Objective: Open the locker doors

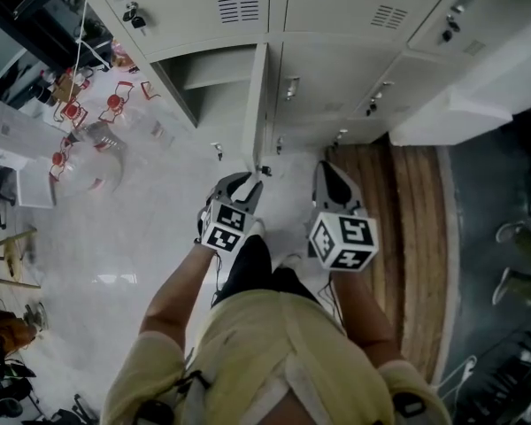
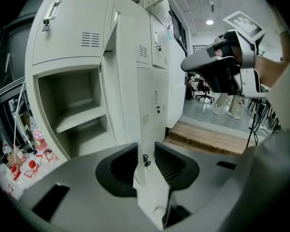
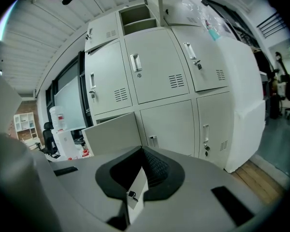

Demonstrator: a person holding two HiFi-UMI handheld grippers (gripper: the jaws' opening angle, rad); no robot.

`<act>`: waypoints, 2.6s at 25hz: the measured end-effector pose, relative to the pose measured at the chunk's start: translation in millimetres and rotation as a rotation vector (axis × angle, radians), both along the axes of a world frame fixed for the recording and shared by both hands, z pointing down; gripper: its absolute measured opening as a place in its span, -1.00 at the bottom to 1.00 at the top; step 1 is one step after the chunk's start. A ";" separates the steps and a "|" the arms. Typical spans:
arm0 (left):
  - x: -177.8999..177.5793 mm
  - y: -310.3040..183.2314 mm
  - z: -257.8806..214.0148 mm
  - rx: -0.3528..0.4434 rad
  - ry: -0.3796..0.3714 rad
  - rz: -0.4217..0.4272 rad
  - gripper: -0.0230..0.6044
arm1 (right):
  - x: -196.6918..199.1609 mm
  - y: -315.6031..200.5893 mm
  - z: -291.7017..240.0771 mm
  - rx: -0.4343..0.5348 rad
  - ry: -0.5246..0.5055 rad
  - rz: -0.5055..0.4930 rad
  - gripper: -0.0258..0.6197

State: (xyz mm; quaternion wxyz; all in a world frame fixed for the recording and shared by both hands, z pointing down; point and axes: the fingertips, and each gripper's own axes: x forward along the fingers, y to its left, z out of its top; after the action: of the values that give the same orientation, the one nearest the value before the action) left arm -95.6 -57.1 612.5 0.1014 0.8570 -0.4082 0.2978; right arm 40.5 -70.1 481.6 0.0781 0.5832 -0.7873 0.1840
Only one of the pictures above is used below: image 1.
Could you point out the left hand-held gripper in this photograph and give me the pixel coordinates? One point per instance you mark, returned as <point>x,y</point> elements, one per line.
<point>225,228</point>

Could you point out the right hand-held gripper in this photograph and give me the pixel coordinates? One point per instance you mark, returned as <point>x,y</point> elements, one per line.
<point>343,241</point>

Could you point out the grey metal locker door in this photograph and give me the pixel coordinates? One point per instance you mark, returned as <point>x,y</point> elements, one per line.
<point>256,109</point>

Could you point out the bank of grey locker doors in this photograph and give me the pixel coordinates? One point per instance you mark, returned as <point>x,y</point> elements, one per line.
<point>336,78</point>

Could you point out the person's left forearm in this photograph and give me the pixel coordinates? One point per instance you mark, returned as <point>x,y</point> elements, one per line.
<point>177,290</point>

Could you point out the person's right forearm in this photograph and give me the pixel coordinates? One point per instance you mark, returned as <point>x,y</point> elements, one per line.
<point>363,312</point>

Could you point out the black locker key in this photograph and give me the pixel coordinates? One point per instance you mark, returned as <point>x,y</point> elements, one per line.
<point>449,30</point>
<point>219,149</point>
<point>265,170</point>
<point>371,106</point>
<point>135,17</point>

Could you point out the grey locker cabinet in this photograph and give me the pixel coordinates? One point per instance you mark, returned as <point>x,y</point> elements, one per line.
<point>212,73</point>

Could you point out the person's white shoe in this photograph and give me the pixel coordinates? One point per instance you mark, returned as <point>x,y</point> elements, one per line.
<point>290,261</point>
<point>258,227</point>

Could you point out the person's black trousers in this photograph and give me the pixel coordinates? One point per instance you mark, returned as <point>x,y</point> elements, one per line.
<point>256,268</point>

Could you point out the brown wooden slatted board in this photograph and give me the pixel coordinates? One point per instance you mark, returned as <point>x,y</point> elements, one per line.
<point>416,237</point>

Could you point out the clear water jug red cap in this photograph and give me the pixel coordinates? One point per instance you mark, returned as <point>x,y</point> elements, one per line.
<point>73,111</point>
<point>133,120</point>
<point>93,171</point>

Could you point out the person's yellow shirt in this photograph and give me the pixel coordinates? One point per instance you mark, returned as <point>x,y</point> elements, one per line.
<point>270,361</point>

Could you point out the brown cardboard box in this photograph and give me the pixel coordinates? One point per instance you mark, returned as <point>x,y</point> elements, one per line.
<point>69,87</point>

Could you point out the small white box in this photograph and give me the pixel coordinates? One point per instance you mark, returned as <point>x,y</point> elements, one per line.
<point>35,188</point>

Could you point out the white cardboard box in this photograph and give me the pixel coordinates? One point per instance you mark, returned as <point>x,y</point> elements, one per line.
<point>13,131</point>

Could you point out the wooden stool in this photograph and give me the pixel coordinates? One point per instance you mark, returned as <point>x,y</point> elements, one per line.
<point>13,259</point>

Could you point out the black slatted rack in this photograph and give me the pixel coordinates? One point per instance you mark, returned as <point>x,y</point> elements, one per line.
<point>509,370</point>

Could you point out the black desk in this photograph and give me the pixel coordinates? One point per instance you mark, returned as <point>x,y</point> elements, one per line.
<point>31,11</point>

